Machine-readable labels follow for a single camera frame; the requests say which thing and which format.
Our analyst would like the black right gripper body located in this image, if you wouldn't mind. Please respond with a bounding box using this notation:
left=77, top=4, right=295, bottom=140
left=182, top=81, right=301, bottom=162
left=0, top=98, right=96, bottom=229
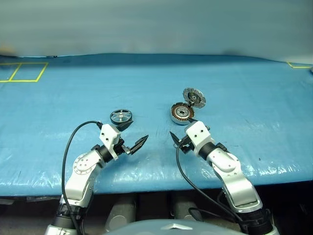
left=180, top=136, right=194, bottom=155

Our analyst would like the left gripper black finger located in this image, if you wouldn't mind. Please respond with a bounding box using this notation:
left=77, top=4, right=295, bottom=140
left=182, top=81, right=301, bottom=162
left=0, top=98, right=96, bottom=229
left=116, top=119, right=135, bottom=133
left=128, top=134, right=150, bottom=156

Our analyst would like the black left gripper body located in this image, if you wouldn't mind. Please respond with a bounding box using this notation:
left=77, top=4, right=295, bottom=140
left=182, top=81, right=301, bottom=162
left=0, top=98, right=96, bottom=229
left=112, top=137, right=134, bottom=156

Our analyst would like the copper wound motor stator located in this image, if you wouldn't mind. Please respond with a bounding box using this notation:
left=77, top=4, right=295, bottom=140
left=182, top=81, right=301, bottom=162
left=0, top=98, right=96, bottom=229
left=170, top=102, right=196, bottom=125

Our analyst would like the grey finned motor cap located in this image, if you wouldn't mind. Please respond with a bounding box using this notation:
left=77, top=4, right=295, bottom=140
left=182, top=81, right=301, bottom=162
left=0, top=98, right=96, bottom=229
left=182, top=87, right=206, bottom=108

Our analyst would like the blue plastic table cover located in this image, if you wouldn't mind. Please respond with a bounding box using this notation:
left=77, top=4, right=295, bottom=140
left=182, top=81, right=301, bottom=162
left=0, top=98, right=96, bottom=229
left=0, top=53, right=313, bottom=198

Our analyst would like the grey rounded cylinder shape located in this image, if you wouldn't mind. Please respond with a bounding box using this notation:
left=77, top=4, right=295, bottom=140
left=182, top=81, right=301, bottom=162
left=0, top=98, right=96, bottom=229
left=171, top=195, right=203, bottom=222
left=105, top=195, right=136, bottom=232

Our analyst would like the grey robot torso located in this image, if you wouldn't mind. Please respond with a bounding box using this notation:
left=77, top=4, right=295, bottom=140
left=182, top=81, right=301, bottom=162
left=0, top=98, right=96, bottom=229
left=102, top=219, right=245, bottom=235

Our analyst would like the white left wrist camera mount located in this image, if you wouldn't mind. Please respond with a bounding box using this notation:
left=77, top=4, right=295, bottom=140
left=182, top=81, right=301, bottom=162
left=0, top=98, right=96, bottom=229
left=99, top=124, right=122, bottom=161

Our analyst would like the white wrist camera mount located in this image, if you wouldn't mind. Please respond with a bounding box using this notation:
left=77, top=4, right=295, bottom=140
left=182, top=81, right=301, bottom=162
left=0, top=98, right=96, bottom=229
left=185, top=120, right=216, bottom=157
left=99, top=124, right=122, bottom=161

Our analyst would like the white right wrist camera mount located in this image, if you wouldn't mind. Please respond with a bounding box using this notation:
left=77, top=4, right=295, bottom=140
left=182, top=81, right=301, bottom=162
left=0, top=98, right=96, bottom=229
left=185, top=120, right=216, bottom=157

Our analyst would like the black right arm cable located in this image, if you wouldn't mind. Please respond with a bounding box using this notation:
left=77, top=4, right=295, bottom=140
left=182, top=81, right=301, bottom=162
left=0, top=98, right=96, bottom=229
left=175, top=143, right=247, bottom=235

